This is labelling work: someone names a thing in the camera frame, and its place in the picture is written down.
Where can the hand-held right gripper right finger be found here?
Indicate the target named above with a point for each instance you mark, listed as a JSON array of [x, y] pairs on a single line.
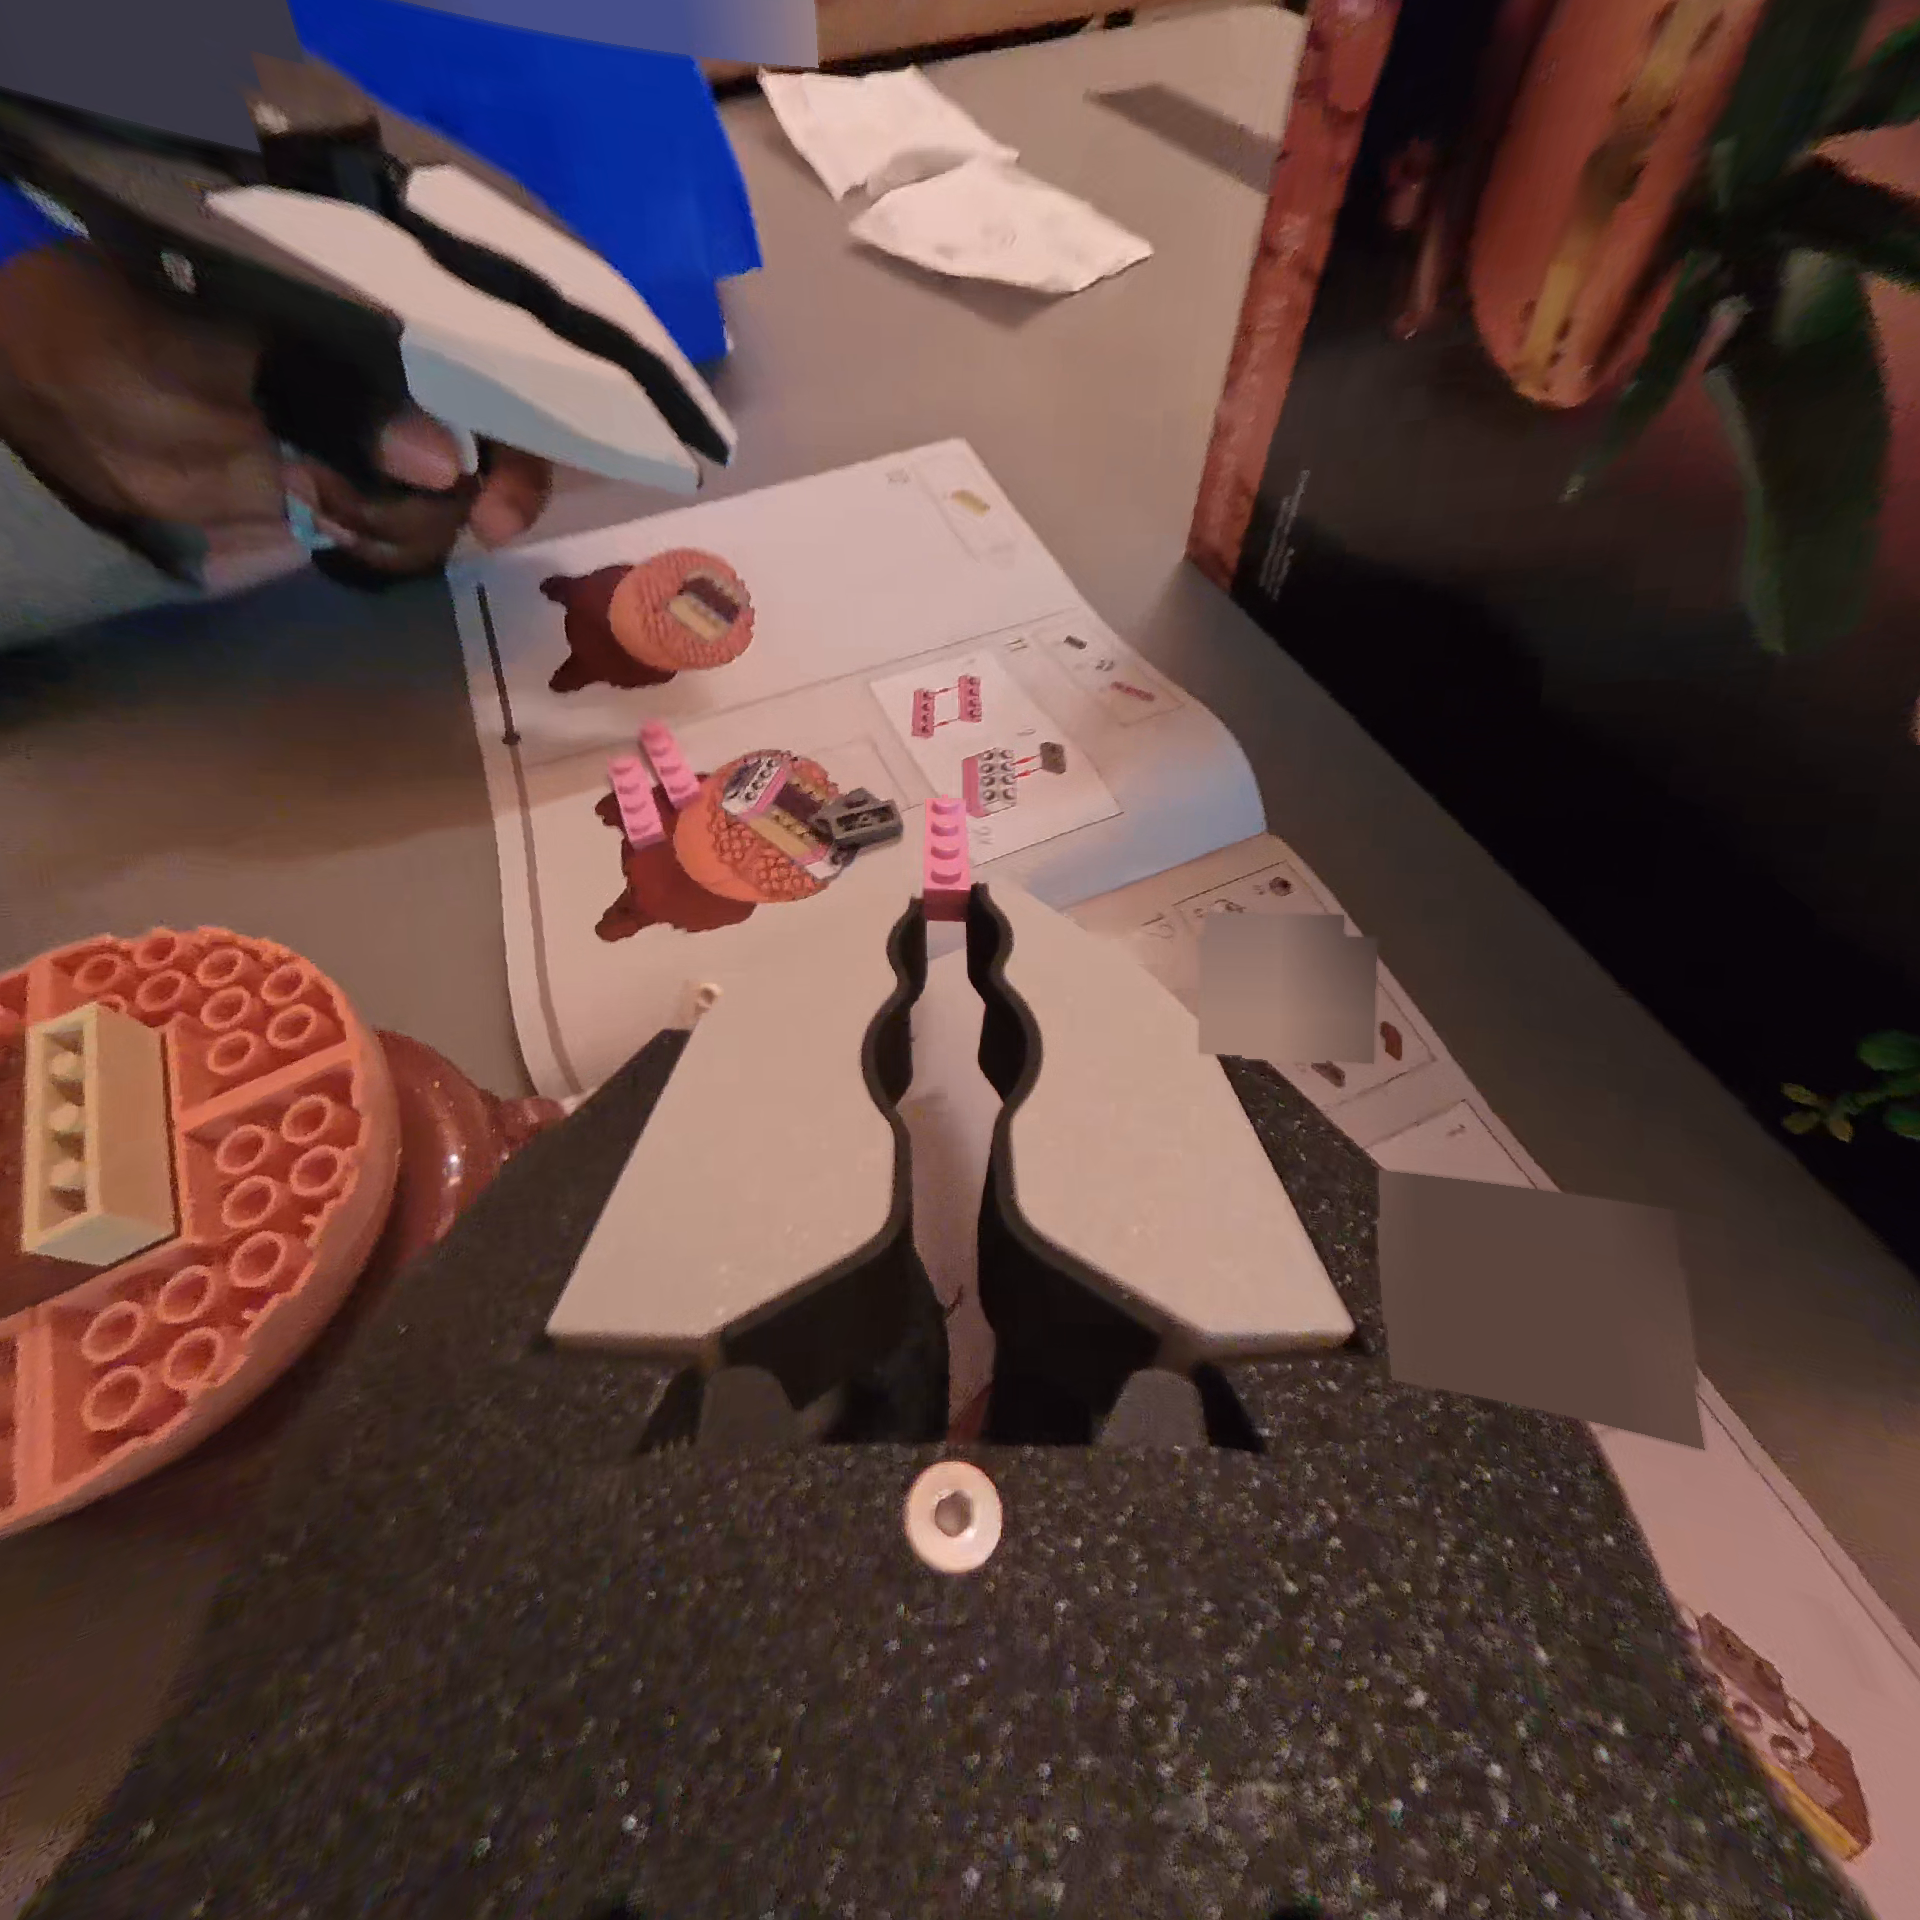
[[1184, 1202]]

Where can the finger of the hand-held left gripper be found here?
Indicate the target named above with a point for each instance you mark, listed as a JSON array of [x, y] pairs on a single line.
[[541, 256], [509, 391]]

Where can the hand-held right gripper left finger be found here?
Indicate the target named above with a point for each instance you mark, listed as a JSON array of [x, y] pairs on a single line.
[[720, 1202]]

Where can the pink brick plate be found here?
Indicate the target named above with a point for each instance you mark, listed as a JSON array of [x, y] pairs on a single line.
[[636, 806], [673, 766], [949, 854]]

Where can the round orange lego pot build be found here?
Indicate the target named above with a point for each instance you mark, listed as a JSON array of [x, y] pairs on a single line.
[[271, 1202]]

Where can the tan brick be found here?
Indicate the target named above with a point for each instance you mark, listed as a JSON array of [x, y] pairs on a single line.
[[91, 1136]]

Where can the person's left forearm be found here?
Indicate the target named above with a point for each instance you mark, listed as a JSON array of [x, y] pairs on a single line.
[[60, 572]]

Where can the grey desk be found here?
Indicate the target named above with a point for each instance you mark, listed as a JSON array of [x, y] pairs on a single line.
[[300, 781]]

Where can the person's left hand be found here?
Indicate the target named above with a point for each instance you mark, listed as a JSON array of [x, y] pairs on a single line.
[[122, 391]]

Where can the blue plastic bin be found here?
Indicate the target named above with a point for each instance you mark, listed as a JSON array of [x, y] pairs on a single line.
[[541, 180]]

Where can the white paper bag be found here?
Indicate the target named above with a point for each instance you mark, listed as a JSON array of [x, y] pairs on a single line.
[[870, 127], [1007, 227]]

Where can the open building instruction booklet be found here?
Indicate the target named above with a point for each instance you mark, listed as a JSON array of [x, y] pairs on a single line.
[[870, 556]]

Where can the dark grey brick plate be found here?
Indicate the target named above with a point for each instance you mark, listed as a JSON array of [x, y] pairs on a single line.
[[855, 818]]

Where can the dark building set box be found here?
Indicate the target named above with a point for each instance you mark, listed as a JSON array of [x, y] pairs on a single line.
[[1501, 602]]

